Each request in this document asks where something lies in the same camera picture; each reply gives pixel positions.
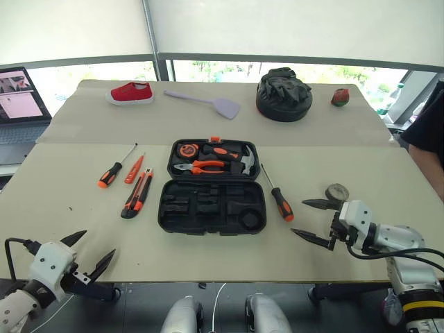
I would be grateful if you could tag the grey electrical tape roll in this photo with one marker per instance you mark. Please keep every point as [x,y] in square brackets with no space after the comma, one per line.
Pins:
[336,191]

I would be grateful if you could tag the black crumpled gloves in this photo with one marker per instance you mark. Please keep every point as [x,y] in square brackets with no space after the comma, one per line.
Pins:
[282,83]

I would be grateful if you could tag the lilac silicone spatula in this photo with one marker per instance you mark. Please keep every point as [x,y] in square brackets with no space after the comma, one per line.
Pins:
[225,107]

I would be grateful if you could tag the claw hammer orange black grip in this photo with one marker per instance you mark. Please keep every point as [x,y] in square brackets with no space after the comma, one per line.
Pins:
[222,153]

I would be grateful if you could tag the silver rounded robot leg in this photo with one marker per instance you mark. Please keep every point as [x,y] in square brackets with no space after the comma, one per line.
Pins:
[180,315]
[267,315]

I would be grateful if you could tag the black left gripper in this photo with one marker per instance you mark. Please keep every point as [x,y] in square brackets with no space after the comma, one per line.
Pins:
[71,279]

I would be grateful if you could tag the black round pouch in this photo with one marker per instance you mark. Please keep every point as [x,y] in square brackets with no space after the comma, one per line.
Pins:
[277,111]

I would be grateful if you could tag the red child shoe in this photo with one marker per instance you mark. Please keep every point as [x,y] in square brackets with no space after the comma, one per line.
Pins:
[132,92]

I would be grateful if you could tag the orange black utility knife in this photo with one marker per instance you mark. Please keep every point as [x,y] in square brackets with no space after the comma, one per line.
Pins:
[137,196]

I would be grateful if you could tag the white roller blind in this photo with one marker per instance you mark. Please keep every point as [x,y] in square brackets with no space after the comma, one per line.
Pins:
[69,27]
[295,27]

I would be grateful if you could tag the black table base frame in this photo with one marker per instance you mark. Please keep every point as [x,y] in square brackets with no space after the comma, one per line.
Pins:
[100,294]

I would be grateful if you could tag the orange black tape measure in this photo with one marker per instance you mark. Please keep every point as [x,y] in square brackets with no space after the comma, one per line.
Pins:
[187,151]

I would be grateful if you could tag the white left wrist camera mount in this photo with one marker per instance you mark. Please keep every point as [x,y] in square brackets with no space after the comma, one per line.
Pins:
[48,263]

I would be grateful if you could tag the person in black shirt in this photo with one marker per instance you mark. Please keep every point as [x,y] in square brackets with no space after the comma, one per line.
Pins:
[428,138]

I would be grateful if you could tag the grey window frame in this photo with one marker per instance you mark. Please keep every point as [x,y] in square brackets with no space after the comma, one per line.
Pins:
[152,34]

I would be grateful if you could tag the beige table cover sheet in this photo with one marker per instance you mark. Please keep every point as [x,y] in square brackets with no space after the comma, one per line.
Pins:
[208,128]

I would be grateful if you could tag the orange voltage tester pen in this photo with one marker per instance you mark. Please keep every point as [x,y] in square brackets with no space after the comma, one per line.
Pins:
[133,171]

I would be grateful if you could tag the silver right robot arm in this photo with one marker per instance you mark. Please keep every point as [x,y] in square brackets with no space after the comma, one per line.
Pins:
[407,267]

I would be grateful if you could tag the clear bottle green cap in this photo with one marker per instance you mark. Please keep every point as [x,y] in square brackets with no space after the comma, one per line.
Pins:
[390,100]

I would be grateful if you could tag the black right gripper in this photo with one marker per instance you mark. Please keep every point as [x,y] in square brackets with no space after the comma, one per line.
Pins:
[341,232]

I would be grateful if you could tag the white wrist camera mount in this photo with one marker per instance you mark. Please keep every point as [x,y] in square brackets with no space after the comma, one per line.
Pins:
[48,263]
[357,215]

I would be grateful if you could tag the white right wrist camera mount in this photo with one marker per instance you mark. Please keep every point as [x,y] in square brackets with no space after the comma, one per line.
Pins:
[357,215]

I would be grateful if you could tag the grey laptop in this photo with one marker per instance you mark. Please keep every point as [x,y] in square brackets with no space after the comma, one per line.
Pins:
[17,132]

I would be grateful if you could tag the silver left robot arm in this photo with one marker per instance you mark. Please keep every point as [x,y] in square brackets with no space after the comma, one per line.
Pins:
[14,307]

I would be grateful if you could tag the black tool case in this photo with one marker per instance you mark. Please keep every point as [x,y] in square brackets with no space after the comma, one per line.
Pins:
[208,208]

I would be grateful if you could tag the red green strawberry toy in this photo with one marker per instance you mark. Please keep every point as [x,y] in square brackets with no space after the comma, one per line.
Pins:
[340,97]

